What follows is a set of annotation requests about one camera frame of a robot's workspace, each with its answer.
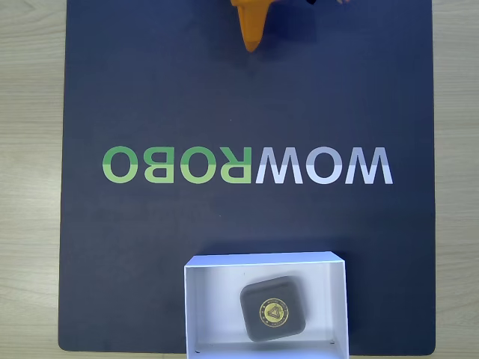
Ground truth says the grey square case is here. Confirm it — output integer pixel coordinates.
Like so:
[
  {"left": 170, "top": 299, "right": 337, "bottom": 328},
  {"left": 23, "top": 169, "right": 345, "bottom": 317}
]
[{"left": 239, "top": 275, "right": 308, "bottom": 343}]

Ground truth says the dark mat with WOWROBO print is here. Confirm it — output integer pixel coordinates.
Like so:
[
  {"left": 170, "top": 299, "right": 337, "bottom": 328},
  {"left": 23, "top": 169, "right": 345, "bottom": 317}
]
[{"left": 58, "top": 0, "right": 437, "bottom": 355}]

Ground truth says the white cardboard box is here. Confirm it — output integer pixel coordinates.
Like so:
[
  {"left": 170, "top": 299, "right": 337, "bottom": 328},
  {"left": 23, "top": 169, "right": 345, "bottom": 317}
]
[{"left": 183, "top": 251, "right": 350, "bottom": 359}]

